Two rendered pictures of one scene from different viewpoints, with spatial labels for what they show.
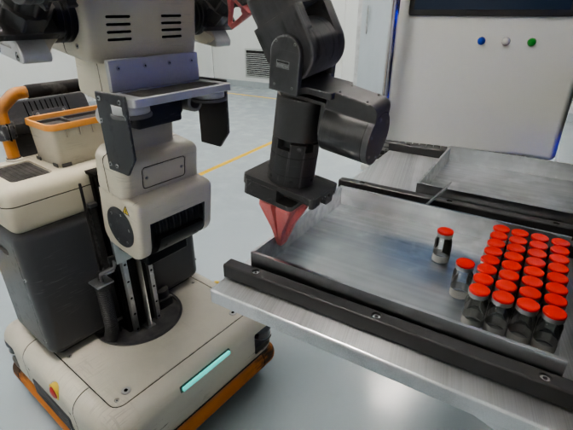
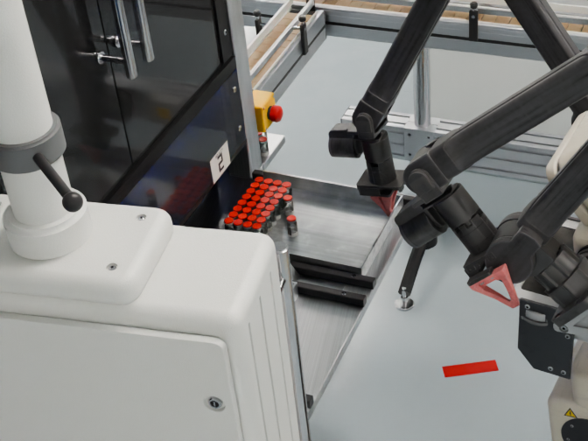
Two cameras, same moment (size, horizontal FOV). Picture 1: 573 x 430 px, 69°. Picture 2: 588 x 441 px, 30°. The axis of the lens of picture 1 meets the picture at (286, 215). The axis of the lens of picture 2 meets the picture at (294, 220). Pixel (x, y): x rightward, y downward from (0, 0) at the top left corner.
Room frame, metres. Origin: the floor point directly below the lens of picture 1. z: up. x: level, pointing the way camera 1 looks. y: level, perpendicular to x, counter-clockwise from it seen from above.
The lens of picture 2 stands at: (2.35, -0.36, 2.36)
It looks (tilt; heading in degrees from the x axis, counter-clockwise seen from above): 37 degrees down; 175
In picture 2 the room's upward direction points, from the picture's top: 6 degrees counter-clockwise
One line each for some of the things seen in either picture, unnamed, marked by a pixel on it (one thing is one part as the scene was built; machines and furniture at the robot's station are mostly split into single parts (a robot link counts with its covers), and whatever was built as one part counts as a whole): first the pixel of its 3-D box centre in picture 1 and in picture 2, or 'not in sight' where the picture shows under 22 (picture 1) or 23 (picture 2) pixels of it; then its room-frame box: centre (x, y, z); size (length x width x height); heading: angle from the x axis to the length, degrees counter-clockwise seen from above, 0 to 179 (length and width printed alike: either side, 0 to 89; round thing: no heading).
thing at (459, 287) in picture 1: (461, 278); (288, 205); (0.40, -0.20, 0.90); 0.02 x 0.02 x 0.05
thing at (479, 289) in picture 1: (488, 270); (272, 213); (0.42, -0.24, 0.90); 0.18 x 0.02 x 0.05; 148
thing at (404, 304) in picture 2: not in sight; (424, 246); (-0.38, 0.29, 0.07); 0.50 x 0.08 x 0.14; 148
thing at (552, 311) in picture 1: (552, 288); (245, 206); (0.38, -0.30, 0.90); 0.18 x 0.02 x 0.05; 148
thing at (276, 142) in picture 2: not in sight; (248, 148); (0.10, -0.26, 0.87); 0.14 x 0.13 x 0.02; 58
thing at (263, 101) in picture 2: not in sight; (256, 110); (0.13, -0.23, 1.00); 0.08 x 0.07 x 0.07; 58
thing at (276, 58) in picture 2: not in sight; (255, 71); (-0.19, -0.20, 0.92); 0.69 x 0.16 x 0.16; 148
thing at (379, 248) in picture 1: (414, 255); (310, 222); (0.46, -0.17, 0.90); 0.34 x 0.26 x 0.04; 58
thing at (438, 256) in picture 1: (442, 246); (292, 227); (0.48, -0.21, 0.90); 0.02 x 0.02 x 0.04
